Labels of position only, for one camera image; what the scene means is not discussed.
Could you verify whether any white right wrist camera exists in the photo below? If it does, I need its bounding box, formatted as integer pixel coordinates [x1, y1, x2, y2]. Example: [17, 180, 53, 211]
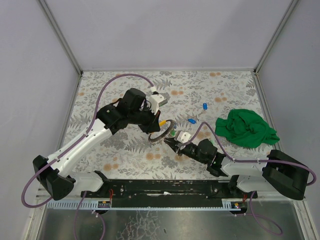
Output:
[174, 130, 191, 144]

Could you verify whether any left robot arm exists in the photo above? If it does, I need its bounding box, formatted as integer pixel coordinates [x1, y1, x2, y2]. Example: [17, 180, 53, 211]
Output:
[32, 88, 168, 201]

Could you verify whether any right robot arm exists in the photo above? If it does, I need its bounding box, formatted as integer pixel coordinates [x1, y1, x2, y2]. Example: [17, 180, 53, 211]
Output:
[164, 137, 309, 201]

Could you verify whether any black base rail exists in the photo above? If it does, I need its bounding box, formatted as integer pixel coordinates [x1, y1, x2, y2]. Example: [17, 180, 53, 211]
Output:
[80, 179, 258, 200]

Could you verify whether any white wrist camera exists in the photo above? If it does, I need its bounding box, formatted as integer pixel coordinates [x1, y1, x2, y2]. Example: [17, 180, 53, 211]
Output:
[148, 86, 168, 115]
[174, 130, 191, 144]

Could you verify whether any floral table mat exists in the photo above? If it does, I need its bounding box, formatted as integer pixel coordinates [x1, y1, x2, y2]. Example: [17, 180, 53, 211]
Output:
[51, 70, 291, 181]

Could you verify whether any purple floor cable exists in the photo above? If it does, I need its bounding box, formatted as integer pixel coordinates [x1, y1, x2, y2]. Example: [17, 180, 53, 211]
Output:
[73, 191, 107, 240]
[234, 191, 285, 236]

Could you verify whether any purple floor cable left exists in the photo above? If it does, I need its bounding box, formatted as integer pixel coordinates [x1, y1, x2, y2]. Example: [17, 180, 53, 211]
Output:
[73, 191, 107, 240]

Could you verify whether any right aluminium frame post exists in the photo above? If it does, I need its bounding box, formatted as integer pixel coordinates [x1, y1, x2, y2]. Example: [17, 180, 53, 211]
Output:
[253, 0, 301, 76]

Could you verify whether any purple floor cable right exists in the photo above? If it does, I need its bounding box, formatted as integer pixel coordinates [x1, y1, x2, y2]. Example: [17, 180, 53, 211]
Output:
[234, 191, 285, 236]

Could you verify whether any green cloth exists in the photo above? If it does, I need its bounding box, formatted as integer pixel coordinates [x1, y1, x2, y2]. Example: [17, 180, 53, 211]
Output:
[215, 109, 280, 149]

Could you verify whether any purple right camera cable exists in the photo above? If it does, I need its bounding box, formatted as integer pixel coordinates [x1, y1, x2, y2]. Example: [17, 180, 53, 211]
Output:
[188, 121, 317, 187]

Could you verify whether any blue tag key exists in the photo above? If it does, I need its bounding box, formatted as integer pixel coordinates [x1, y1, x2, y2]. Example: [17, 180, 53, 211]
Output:
[187, 118, 197, 125]
[198, 102, 208, 116]

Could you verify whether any spiral keyring with yellow handle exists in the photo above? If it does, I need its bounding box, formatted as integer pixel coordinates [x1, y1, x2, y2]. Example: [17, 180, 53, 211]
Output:
[148, 119, 177, 144]

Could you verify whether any blue tag key lower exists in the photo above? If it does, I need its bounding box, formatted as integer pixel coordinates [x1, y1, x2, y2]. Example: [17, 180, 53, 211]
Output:
[187, 118, 197, 125]

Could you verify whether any aluminium frame post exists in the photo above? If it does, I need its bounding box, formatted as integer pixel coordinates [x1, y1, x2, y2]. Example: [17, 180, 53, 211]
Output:
[36, 0, 83, 76]
[253, 0, 301, 76]

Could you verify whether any left aluminium frame post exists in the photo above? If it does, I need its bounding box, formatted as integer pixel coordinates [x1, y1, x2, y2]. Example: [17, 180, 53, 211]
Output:
[36, 0, 83, 76]

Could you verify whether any white cable duct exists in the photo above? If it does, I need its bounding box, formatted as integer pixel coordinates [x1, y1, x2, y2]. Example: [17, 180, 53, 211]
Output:
[47, 198, 245, 211]

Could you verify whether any purple camera cable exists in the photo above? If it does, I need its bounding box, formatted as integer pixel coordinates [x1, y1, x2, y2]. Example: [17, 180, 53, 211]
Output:
[21, 73, 157, 209]
[188, 121, 317, 187]

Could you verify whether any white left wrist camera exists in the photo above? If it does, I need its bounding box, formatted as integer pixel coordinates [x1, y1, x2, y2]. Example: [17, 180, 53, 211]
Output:
[148, 86, 168, 115]

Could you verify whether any blue tag key upper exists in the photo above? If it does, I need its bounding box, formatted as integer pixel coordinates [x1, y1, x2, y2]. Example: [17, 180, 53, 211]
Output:
[198, 102, 208, 116]

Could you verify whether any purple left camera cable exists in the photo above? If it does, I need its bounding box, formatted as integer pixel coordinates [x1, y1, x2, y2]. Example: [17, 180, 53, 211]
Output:
[21, 73, 157, 209]

